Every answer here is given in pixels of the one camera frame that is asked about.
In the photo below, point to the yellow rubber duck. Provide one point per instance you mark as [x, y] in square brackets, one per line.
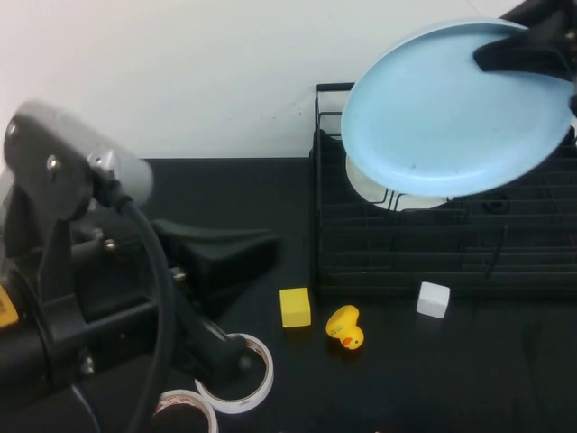
[345, 327]

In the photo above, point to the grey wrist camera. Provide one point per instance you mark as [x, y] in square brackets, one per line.
[67, 135]

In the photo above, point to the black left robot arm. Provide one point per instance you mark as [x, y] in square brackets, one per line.
[22, 352]

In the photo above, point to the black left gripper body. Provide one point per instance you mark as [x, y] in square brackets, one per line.
[117, 315]

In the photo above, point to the white round plate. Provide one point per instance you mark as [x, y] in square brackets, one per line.
[360, 180]

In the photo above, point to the light blue round plate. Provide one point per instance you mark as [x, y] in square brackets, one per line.
[428, 126]

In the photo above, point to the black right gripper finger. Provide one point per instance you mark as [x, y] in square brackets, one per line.
[529, 13]
[527, 52]

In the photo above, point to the yellow cube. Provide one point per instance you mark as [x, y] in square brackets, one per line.
[295, 309]

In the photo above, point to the white adhesive tape roll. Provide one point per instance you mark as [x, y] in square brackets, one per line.
[180, 399]
[267, 374]

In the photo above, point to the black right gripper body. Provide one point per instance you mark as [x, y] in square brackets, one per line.
[565, 18]

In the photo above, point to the white cube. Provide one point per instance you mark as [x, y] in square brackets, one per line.
[433, 300]

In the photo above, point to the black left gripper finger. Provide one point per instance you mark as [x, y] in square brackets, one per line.
[225, 257]
[221, 365]

